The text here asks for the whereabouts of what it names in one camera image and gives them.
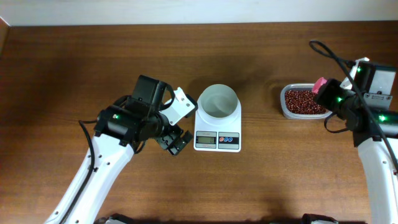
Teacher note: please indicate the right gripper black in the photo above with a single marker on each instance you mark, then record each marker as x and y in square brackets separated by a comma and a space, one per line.
[326, 89]

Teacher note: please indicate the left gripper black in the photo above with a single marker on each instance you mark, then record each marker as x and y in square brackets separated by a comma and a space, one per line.
[173, 134]

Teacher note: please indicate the pink measuring scoop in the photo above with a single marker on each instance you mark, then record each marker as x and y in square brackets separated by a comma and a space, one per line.
[321, 81]

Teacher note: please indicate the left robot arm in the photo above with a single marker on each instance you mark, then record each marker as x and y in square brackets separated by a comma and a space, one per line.
[121, 131]

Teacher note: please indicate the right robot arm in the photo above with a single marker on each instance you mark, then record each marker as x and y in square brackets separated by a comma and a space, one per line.
[362, 100]

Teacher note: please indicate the white digital kitchen scale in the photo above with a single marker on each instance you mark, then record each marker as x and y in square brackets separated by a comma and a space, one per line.
[218, 134]

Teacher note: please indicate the clear plastic bean container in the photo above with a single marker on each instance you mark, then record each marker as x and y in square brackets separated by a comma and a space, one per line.
[288, 114]

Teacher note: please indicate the red adzuki beans pile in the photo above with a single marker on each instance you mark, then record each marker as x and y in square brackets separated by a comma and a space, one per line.
[302, 102]

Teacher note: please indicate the white round bowl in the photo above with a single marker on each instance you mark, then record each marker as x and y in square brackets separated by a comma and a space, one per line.
[218, 101]

